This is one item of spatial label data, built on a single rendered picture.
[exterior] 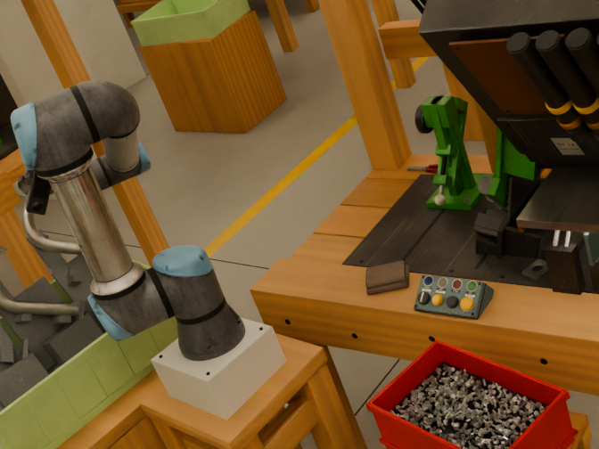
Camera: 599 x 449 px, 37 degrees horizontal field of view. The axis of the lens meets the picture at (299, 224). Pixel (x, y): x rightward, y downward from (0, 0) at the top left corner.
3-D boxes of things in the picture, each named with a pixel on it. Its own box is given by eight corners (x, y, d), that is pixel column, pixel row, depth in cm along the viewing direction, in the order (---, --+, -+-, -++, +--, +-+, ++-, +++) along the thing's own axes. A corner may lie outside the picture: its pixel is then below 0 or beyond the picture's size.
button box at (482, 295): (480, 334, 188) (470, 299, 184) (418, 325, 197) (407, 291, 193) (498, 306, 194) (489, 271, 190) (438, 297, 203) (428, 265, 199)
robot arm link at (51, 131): (179, 326, 191) (81, 91, 166) (114, 357, 188) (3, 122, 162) (165, 302, 201) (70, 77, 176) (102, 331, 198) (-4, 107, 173)
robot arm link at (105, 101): (127, 53, 171) (135, 138, 219) (72, 75, 169) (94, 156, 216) (151, 106, 170) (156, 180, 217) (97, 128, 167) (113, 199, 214)
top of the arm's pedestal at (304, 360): (235, 457, 189) (228, 443, 187) (144, 415, 211) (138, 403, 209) (329, 360, 206) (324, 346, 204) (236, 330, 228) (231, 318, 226)
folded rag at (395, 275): (410, 268, 211) (406, 257, 209) (409, 288, 204) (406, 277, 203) (369, 276, 213) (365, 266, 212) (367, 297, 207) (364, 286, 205)
